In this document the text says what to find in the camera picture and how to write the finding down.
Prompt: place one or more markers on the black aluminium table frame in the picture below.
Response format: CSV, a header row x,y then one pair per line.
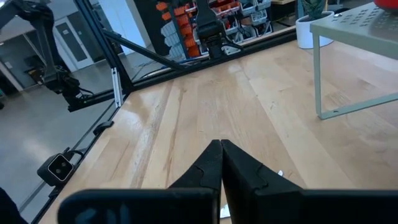
x,y
102,46

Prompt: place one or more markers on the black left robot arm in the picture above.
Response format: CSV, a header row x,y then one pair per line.
x,y
206,21

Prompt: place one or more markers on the black table-level camera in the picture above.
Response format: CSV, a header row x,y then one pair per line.
x,y
59,168

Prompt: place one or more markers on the green perforated metal shelf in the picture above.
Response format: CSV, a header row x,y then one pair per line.
x,y
357,28

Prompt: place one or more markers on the white door with window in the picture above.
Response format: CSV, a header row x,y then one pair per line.
x,y
71,43

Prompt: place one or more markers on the black equipment stand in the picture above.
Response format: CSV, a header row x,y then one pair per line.
x,y
46,46

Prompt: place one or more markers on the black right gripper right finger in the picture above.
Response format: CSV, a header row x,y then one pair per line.
x,y
248,189

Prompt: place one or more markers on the snake plant in white pot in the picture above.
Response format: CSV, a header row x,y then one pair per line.
x,y
306,34

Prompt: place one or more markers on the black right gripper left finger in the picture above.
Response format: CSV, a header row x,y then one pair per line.
x,y
199,183

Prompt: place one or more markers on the storage rack with orange bins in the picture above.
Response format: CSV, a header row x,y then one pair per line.
x,y
183,21

